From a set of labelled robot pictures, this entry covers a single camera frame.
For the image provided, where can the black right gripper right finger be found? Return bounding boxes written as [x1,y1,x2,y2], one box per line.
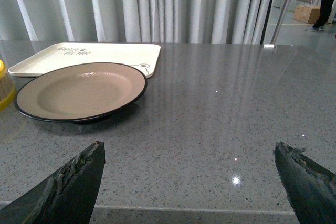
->
[274,142,335,223]

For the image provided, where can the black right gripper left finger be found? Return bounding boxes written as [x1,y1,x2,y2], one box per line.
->
[1,141,105,223]

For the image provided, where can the beige plate black rim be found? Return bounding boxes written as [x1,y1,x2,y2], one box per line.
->
[15,62,148,124]

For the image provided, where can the cream rectangular tray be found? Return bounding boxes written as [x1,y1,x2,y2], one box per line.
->
[8,42,161,78]

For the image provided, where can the wooden steamer yellow rims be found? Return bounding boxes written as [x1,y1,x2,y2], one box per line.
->
[0,60,16,111]

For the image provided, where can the metal stand pole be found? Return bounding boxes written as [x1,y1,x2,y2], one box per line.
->
[270,0,290,45]

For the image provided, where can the cardboard box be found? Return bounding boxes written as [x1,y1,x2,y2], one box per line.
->
[293,5,320,24]

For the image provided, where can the person in dark clothes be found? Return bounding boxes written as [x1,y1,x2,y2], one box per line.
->
[305,0,334,32]

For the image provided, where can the grey pleated curtain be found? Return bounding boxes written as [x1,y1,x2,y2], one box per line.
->
[1,0,272,44]

